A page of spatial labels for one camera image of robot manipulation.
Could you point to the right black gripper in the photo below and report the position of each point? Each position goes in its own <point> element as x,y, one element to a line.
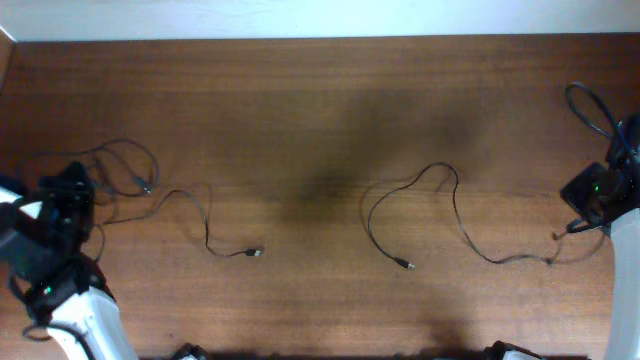
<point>574,191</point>

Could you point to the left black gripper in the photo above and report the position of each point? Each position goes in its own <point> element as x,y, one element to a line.
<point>74,197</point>

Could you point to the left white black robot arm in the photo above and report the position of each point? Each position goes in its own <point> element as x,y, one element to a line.
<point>63,290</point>

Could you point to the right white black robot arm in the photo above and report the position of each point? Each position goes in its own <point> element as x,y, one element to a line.
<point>623,340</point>

